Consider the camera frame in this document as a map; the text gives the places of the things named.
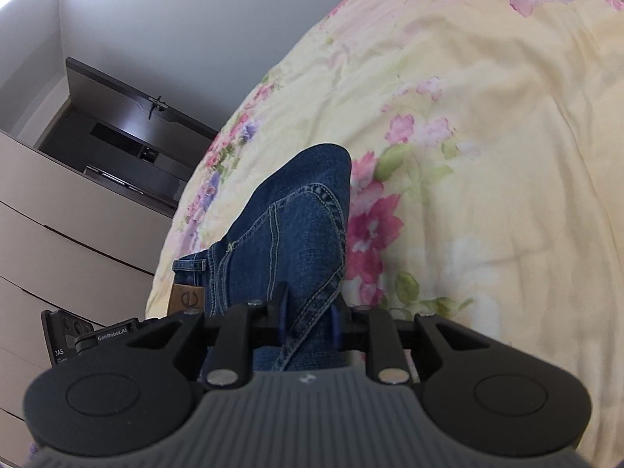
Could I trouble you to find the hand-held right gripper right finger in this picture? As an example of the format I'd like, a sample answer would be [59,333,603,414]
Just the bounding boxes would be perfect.
[329,297,492,386]

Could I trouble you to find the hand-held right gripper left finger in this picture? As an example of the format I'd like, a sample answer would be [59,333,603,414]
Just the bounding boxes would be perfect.
[124,282,291,392]

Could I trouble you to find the blue denim pants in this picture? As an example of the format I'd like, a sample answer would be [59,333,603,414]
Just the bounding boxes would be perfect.
[166,144,355,374]

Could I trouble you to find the beige drawer cabinet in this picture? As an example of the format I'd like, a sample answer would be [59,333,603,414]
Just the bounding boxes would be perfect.
[0,129,171,422]

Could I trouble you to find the dark door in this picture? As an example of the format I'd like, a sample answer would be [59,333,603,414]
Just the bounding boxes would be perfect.
[36,57,220,218]

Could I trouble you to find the floral bed cover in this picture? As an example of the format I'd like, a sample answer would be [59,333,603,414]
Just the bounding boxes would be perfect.
[144,0,624,468]

